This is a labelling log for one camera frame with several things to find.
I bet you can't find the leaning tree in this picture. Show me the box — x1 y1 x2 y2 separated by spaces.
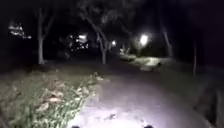
79 6 115 66

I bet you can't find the lit building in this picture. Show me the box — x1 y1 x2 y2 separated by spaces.
65 32 90 52
7 22 33 41

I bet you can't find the bright street lamp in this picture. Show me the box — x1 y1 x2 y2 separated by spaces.
139 33 150 48

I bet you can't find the grey paved path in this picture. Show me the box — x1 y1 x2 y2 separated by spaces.
68 59 215 128

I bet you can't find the forked pale tree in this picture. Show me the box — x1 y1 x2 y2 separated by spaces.
33 6 58 66

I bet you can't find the grass with fallen leaves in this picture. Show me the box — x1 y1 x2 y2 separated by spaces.
0 61 105 128

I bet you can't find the thin tree trunk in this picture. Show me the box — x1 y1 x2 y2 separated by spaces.
192 43 198 76

